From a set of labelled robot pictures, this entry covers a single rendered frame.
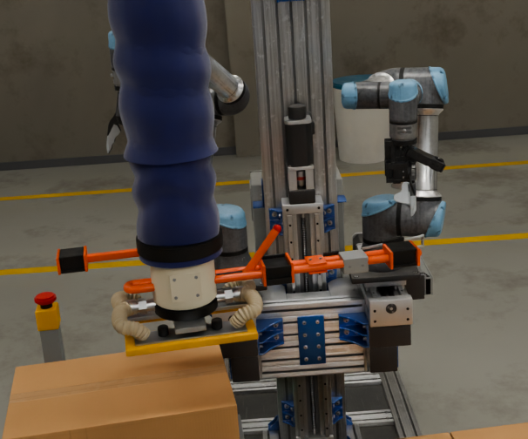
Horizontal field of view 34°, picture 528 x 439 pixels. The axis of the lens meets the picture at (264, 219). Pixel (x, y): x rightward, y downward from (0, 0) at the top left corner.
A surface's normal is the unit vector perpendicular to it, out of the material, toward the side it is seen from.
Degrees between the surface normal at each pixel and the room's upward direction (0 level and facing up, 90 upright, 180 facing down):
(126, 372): 0
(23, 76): 90
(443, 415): 0
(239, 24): 90
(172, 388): 0
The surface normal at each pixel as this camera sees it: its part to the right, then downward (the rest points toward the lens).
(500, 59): 0.03, 0.32
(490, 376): -0.07, -0.95
